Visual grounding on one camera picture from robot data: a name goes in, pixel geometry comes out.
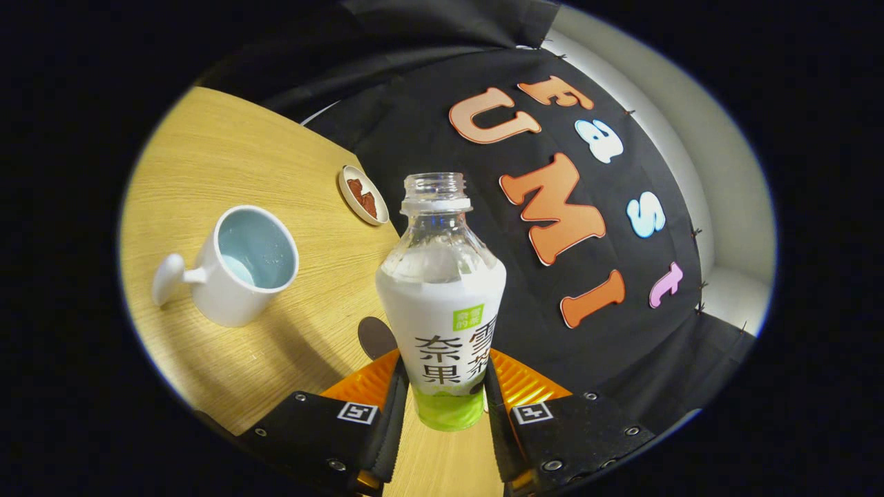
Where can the small white round plate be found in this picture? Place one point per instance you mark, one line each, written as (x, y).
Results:
(349, 199)

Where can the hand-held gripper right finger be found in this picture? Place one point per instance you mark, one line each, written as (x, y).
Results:
(587, 431)

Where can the black backdrop cloth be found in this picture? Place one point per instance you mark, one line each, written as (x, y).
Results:
(428, 117)

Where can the clear juice bottle white label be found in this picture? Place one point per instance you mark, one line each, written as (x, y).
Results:
(442, 310)

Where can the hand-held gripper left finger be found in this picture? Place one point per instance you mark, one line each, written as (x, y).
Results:
(311, 428)

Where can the red meat piece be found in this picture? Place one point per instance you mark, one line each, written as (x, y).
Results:
(355, 188)
(369, 206)

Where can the round brown coaster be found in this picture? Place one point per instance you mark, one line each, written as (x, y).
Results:
(374, 338)

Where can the wooden table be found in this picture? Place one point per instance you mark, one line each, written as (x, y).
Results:
(228, 152)

